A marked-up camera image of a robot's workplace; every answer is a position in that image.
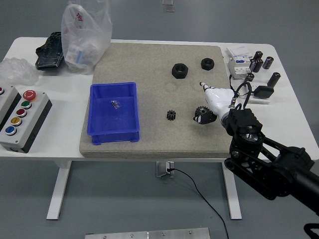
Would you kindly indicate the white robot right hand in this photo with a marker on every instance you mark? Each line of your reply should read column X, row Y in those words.
column 219, row 98

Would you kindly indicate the black bevel gear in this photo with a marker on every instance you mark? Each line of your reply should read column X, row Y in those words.
column 200, row 110

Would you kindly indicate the small black spur gear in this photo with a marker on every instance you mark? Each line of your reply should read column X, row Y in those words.
column 171, row 115

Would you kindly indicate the blue plastic box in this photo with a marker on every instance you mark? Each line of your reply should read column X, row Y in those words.
column 112, row 124

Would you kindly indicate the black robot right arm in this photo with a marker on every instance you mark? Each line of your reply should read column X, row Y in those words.
column 274, row 161

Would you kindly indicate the small black hex nut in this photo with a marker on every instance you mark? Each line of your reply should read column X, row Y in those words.
column 207, row 63

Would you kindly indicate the large black hex nut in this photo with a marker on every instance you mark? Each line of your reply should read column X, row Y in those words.
column 180, row 70

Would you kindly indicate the grey five-button control box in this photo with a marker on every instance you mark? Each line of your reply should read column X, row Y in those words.
column 22, row 124

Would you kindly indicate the white circuit breaker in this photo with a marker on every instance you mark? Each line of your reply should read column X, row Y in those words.
column 239, row 68

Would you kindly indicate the black cylindrical capacitor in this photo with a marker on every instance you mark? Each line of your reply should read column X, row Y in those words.
column 274, row 79
column 268, row 62
column 259, row 65
column 258, row 55
column 250, row 77
column 252, row 65

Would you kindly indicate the white power socket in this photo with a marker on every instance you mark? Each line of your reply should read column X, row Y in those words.
column 260, row 100

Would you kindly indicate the black power adapter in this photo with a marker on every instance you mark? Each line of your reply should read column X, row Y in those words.
column 263, row 92

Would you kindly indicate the white flat carton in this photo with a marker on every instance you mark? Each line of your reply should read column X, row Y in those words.
column 238, row 51

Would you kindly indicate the grey-brown mat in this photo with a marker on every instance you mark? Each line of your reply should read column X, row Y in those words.
column 154, row 139

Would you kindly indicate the white table leg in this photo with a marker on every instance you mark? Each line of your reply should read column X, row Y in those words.
column 58, row 189
column 233, row 196

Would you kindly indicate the small clear screw bag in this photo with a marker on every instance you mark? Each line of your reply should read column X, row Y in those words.
column 115, row 104

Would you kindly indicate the white plastic shopping bag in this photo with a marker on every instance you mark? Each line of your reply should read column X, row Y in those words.
column 84, row 42

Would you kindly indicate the silver metal plate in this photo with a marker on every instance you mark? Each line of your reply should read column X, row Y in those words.
column 149, row 234

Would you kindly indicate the black plastic tray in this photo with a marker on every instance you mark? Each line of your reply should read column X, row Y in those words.
column 48, row 54

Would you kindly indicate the clear bubble wrap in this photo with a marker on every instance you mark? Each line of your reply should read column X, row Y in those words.
column 17, row 71

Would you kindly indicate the silver table control bracket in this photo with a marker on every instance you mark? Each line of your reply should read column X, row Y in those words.
column 163, row 169

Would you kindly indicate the clear floor bracket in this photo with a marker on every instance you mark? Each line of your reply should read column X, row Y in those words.
column 168, row 5

